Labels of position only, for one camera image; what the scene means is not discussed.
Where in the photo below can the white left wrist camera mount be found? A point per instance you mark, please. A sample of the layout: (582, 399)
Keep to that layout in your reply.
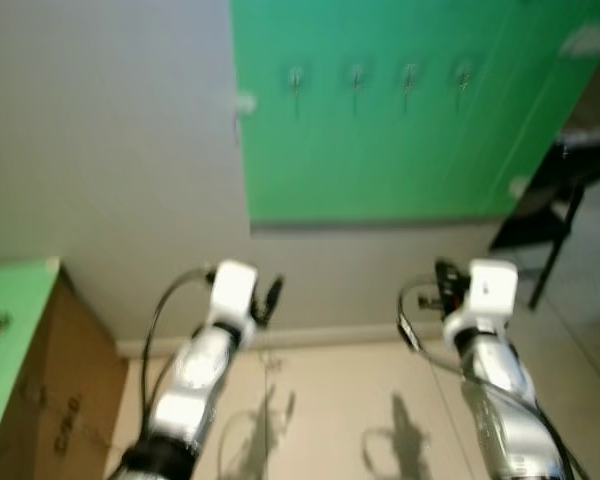
(232, 290)

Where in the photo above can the black chair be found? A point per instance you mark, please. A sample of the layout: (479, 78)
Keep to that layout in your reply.
(540, 215)

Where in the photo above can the small white tape piece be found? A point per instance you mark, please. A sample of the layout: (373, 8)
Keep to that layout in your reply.
(520, 186)

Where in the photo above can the green wall board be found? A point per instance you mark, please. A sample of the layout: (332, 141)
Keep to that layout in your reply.
(400, 160)

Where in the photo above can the clear adhesive metal wall hook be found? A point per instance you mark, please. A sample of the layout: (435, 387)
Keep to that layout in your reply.
(464, 74)
(296, 78)
(410, 76)
(357, 76)

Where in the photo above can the large white tape strip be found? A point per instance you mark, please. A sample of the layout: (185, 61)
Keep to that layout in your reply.
(588, 40)

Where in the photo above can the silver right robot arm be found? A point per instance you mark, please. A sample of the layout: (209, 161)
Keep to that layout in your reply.
(500, 390)

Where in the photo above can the white wall clip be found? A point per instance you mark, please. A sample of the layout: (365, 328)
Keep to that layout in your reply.
(245, 102)

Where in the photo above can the brown cardboard box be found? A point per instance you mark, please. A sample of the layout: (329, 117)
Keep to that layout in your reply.
(70, 380)

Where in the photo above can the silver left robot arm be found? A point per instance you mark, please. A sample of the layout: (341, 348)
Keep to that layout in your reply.
(195, 380)

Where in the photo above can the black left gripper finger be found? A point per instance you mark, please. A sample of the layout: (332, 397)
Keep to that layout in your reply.
(272, 295)

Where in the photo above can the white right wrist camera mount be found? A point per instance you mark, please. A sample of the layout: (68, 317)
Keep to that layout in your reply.
(485, 295)

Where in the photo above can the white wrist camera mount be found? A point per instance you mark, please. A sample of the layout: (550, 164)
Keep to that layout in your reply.
(232, 290)
(485, 295)

